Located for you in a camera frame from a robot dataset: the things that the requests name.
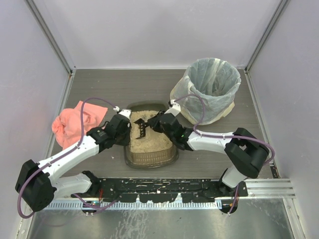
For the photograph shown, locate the black slotted litter scoop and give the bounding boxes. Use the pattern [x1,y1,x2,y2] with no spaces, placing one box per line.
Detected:
[134,118,150,139]

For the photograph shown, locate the grey plastic litter box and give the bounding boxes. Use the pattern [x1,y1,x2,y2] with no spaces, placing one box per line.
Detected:
[124,101,178,169]

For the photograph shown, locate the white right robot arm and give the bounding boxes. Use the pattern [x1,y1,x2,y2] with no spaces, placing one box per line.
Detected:
[147,112,270,194]

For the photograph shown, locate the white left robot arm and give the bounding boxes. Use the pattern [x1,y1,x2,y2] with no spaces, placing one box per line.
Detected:
[15,110,131,212]

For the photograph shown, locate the beige cat litter pellets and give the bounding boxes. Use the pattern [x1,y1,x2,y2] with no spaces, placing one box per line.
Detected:
[130,111,172,153]

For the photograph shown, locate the pink cloth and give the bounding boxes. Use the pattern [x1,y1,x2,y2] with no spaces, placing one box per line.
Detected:
[52,101,108,150]

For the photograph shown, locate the translucent white bin liner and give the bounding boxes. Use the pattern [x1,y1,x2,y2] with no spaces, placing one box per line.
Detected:
[170,58,241,125]

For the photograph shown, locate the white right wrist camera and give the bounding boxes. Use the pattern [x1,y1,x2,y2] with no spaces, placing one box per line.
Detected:
[164,100,181,117]

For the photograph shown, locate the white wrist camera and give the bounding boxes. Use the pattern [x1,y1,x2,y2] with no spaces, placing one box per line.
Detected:
[113,106,131,119]
[164,100,181,117]

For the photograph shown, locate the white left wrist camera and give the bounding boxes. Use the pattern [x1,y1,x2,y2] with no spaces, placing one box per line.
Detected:
[113,106,131,119]

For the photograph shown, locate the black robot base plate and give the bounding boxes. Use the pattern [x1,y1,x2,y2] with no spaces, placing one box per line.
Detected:
[78,178,248,203]

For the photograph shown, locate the left aluminium corner post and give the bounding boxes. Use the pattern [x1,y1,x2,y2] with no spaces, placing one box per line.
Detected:
[24,0,77,75]

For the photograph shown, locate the aluminium corner post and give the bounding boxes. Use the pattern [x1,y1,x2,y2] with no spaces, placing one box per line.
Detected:
[24,0,77,75]
[245,0,291,74]

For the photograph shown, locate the right aluminium corner post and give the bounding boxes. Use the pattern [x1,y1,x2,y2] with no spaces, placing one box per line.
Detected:
[245,0,291,74]

